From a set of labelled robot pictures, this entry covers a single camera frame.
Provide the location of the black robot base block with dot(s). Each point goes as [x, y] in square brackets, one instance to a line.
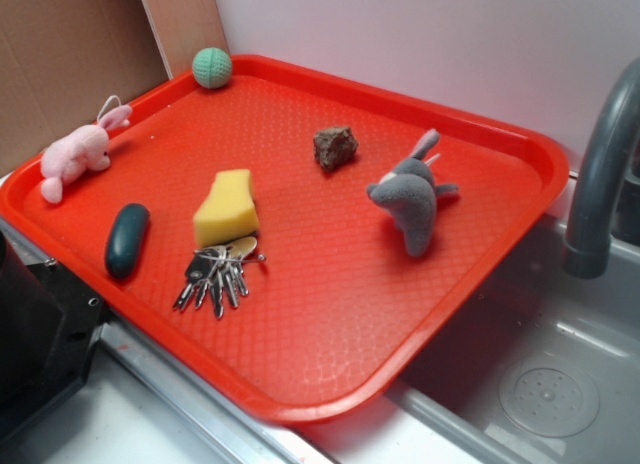
[50, 323]

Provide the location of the red plastic tray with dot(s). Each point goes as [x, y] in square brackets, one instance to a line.
[338, 309]

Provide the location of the brown rock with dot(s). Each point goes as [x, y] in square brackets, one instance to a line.
[334, 147]

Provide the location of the yellow sponge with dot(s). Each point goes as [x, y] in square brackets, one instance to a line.
[228, 212]

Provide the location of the bunch of silver keys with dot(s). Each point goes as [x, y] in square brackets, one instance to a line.
[216, 273]

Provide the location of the green rubber ball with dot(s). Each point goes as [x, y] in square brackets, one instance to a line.
[212, 68]

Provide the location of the dark green oval soap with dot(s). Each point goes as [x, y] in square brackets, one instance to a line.
[125, 240]

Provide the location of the pink plush bunny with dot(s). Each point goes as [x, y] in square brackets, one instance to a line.
[84, 149]

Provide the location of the light wooden board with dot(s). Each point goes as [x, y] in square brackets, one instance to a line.
[181, 28]

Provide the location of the gray toy sink basin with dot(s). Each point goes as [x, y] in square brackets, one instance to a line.
[535, 367]

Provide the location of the gray toy faucet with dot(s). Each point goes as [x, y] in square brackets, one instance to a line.
[605, 202]

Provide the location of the brown cardboard panel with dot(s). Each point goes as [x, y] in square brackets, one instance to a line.
[61, 59]

